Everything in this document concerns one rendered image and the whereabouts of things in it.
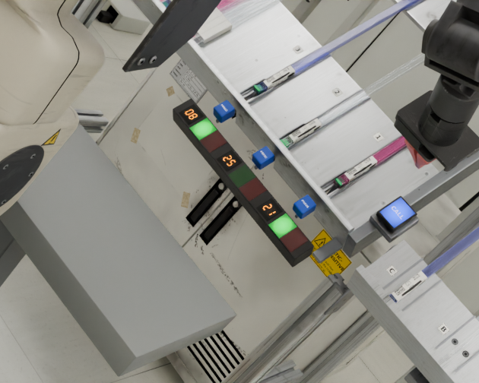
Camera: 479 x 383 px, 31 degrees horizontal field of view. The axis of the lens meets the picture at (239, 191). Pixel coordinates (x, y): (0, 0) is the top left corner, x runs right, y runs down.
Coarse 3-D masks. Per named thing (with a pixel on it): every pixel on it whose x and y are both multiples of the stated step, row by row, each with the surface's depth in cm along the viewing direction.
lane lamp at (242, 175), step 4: (240, 168) 140; (244, 168) 140; (248, 168) 141; (236, 172) 140; (240, 172) 140; (244, 172) 140; (248, 172) 140; (232, 176) 140; (236, 176) 140; (240, 176) 140; (244, 176) 140; (248, 176) 140; (252, 176) 140; (232, 180) 139; (236, 180) 139; (240, 180) 139; (244, 180) 139; (248, 180) 139; (236, 184) 139; (240, 184) 139
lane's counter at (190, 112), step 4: (188, 108) 145; (192, 108) 145; (196, 108) 146; (180, 112) 145; (184, 112) 145; (188, 112) 145; (192, 112) 145; (196, 112) 145; (200, 112) 145; (184, 116) 145; (188, 116) 145; (192, 116) 145; (196, 116) 145; (200, 116) 145; (188, 120) 144; (192, 120) 144; (196, 120) 144; (188, 124) 144
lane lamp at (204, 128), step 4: (204, 120) 144; (208, 120) 144; (196, 124) 144; (200, 124) 144; (204, 124) 144; (208, 124) 144; (192, 128) 144; (196, 128) 144; (200, 128) 144; (204, 128) 144; (208, 128) 144; (212, 128) 144; (196, 132) 143; (200, 132) 143; (204, 132) 143; (208, 132) 143; (196, 136) 143; (200, 136) 143; (204, 136) 143
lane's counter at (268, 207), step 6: (270, 198) 138; (264, 204) 138; (270, 204) 138; (276, 204) 138; (264, 210) 137; (270, 210) 137; (276, 210) 137; (282, 210) 137; (264, 216) 137; (270, 216) 137
